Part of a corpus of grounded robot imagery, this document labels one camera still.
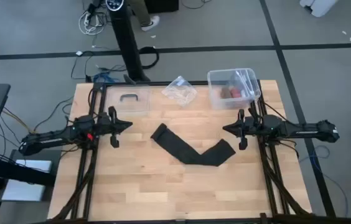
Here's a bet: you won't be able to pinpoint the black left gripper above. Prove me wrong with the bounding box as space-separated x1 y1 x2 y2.
96 106 133 149

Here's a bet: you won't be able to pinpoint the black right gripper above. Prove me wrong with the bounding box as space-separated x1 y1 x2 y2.
222 109 265 151

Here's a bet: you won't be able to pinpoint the clear lid with black handle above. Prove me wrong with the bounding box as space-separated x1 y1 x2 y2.
105 85 151 118

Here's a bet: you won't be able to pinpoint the clear plastic storage box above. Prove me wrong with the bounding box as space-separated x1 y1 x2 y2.
207 67 262 111

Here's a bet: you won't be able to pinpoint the black elastic bandage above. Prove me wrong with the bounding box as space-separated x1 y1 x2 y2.
150 123 236 167

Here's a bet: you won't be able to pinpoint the clear plastic zip bag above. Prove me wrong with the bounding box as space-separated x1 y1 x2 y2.
161 75 198 107

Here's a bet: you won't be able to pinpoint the brown bandage roll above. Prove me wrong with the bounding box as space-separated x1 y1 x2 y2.
220 86 232 100

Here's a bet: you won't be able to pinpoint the white packets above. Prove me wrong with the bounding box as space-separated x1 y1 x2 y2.
233 70 256 96

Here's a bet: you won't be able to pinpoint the black tower fan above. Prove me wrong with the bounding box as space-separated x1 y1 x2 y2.
105 0 151 83

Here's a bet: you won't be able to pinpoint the person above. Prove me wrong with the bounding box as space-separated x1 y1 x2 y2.
128 0 161 32

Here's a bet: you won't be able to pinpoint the black equipment stand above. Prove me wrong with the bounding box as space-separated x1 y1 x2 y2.
0 149 63 224

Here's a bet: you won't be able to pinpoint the black case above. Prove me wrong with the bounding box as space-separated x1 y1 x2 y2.
144 0 179 14

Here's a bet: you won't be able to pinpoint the white foam block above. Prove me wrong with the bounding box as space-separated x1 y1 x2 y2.
299 0 340 18

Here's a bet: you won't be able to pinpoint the tangled blue cable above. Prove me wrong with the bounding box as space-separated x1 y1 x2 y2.
91 72 120 84

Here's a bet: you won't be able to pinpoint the thin black floor cable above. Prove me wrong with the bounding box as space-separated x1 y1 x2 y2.
70 51 126 81

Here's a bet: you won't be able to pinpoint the black coiled cable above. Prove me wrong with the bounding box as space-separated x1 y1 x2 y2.
138 45 160 70

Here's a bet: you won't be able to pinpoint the yellow cable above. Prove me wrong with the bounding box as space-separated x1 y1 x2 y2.
2 107 36 134

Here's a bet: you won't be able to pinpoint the white cable bundle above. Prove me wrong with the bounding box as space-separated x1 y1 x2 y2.
78 11 106 35

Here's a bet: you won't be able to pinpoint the long blue floor cable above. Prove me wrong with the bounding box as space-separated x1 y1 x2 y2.
298 144 350 218

